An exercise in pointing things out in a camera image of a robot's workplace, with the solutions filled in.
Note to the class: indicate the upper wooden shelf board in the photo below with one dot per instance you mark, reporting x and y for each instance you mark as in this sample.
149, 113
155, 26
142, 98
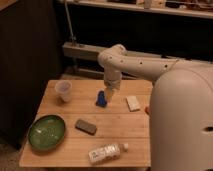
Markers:
131, 7

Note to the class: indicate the lower wooden shelf board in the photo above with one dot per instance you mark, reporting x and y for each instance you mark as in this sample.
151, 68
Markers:
83, 51

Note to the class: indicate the grey rectangular sponge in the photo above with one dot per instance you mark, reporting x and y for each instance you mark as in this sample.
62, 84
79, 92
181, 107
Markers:
85, 126

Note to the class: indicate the wooden shelf board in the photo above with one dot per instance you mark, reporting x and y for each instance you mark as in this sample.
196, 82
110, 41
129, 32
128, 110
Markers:
131, 7
83, 51

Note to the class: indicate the clear plastic bottle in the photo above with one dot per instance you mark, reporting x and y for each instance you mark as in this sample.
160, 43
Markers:
107, 152

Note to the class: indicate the green ceramic bowl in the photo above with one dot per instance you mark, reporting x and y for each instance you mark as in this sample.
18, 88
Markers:
46, 133

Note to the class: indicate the orange toy carrot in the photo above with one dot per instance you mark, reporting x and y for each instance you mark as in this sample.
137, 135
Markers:
146, 110

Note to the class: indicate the blue sponge block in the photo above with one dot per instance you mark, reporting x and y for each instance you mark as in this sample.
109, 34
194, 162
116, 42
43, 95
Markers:
101, 99

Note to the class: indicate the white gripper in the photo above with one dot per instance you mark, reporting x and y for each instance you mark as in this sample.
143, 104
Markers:
112, 81

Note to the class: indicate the clear plastic cup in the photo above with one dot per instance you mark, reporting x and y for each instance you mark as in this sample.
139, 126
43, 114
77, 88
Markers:
63, 89

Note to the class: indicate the white rectangular eraser block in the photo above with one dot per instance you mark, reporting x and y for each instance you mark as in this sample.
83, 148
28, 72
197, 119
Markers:
133, 103

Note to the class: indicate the metal shelf post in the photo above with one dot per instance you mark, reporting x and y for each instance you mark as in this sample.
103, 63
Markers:
72, 37

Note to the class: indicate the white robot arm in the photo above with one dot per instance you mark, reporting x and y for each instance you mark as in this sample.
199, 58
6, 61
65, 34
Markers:
180, 107

